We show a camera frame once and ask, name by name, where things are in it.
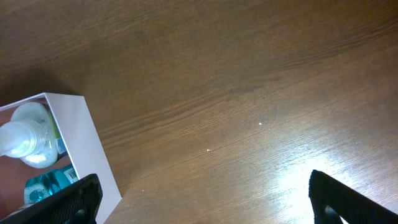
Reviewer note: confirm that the white cardboard box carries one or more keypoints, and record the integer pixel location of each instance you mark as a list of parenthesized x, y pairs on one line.
[(82, 143)]

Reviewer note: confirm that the white spray bottle blue base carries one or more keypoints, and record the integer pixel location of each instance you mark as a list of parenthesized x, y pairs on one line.
[(32, 136)]

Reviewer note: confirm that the teal mouthwash bottle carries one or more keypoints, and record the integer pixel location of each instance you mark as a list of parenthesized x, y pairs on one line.
[(49, 183)]

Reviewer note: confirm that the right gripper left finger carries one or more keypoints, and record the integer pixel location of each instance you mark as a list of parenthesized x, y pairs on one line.
[(76, 204)]

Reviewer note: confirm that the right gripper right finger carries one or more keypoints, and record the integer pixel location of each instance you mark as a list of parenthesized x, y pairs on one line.
[(334, 202)]

